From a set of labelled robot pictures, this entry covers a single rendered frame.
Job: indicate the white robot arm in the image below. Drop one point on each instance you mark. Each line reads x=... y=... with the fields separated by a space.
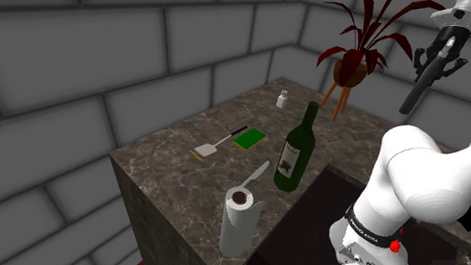
x=420 y=174

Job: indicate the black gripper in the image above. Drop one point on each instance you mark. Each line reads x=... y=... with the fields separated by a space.
x=449 y=35

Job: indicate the dark robot stand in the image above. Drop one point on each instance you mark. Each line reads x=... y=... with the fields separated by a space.
x=311 y=229

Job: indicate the green sponge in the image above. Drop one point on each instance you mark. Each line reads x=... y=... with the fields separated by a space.
x=249 y=140

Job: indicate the red-leaved plant in brown pot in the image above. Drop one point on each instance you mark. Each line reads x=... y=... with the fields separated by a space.
x=349 y=69

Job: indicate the green wine bottle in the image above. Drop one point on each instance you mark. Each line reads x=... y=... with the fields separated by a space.
x=293 y=161

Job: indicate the yellow pencil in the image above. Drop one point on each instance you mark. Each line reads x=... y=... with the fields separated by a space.
x=196 y=156

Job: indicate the dark grey cylinder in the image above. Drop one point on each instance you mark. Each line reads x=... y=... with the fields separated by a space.
x=416 y=95

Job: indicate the silver table knife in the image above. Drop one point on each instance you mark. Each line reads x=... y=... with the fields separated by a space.
x=255 y=175

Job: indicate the white salt shaker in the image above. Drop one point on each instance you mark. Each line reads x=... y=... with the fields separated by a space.
x=281 y=100

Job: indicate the white paper towel roll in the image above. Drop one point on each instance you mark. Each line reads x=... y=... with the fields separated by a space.
x=238 y=224

